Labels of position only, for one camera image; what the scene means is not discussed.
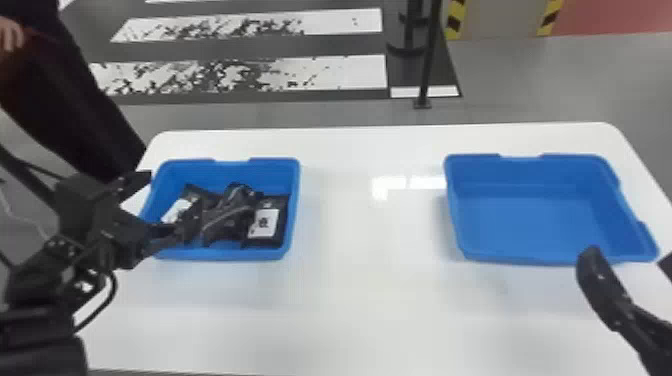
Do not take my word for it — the person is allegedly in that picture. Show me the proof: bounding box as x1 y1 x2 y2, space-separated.
0 0 148 184

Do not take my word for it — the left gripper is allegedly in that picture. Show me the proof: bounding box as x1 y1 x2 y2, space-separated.
93 197 207 272

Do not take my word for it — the black part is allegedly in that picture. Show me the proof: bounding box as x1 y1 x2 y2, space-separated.
176 183 222 213
199 181 264 248
242 195 291 250

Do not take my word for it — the yellow black striped post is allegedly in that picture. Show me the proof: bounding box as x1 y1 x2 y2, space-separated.
535 0 566 38
443 0 467 41

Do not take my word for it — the blue tray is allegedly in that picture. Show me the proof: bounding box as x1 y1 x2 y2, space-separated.
442 152 661 267
138 156 302 263

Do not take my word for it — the black cable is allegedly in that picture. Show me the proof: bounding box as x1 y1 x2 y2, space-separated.
72 270 118 334

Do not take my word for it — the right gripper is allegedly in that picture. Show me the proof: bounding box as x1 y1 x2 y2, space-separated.
575 244 672 376

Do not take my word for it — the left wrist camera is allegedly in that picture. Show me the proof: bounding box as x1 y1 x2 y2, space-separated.
53 169 154 244

